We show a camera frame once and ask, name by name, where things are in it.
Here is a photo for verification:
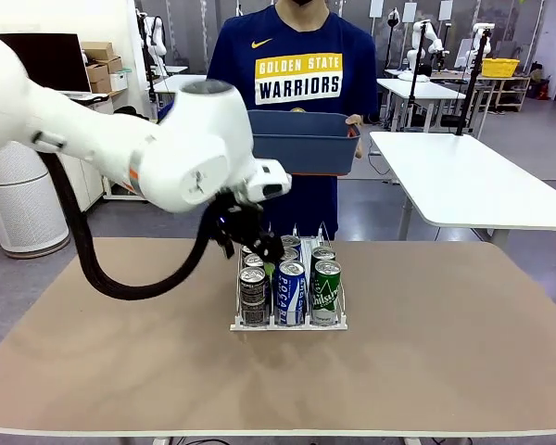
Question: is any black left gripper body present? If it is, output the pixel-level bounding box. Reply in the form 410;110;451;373
212;192;266;251

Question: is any white cylindrical air purifier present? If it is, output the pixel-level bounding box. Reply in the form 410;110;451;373
0;141;70;260

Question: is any black tripod pole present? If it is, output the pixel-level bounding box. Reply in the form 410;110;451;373
454;27;493;137
407;20;430;129

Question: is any person in blue Warriors shirt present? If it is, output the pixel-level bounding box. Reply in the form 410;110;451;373
207;0;380;240

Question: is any wooden shelf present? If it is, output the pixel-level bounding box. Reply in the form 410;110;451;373
474;73;533;113

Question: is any white background table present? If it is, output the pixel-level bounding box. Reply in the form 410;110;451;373
150;73;209;95
373;77;468;134

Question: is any person's left hand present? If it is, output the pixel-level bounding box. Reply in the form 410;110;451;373
345;114;365;161

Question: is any black computer monitor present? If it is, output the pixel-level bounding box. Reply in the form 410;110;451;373
0;32;93;94

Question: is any white wire can dispenser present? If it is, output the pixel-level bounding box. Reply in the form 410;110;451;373
229;221;348;332

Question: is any white side table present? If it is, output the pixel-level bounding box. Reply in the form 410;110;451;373
369;131;556;249

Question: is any yellow plastic crate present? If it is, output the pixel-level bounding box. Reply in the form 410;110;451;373
481;57;522;78

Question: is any blue jacket on chair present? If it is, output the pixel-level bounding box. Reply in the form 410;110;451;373
156;99;176;124

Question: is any blue-grey bin with orange handles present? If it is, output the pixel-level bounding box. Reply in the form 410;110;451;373
247;109;361;177

